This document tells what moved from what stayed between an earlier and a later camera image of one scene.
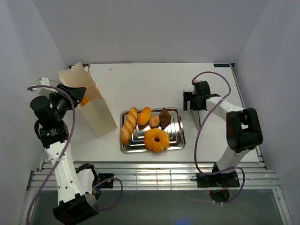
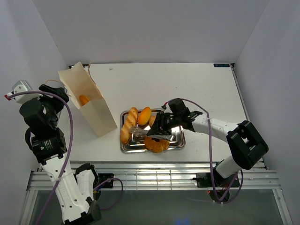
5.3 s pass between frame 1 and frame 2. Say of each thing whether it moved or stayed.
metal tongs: moved
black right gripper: moved
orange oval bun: stayed
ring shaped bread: stayed
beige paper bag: stayed
